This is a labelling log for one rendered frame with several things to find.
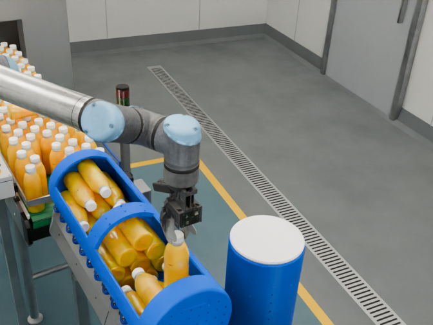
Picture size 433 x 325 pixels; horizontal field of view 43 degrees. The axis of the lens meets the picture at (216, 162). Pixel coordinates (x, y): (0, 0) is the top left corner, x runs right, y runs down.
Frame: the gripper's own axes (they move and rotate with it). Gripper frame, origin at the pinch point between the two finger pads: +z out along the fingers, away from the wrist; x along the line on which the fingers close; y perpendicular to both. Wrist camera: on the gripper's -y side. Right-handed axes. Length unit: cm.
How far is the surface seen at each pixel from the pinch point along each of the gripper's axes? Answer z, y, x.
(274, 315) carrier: 57, -2, 43
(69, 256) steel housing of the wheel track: 48, -59, -14
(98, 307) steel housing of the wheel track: 48, -30, -15
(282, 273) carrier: 36, -2, 44
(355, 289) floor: 135, -48, 149
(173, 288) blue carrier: 11.5, 7.4, -4.8
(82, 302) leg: 86, -70, -8
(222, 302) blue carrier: 19.5, 12.0, 8.9
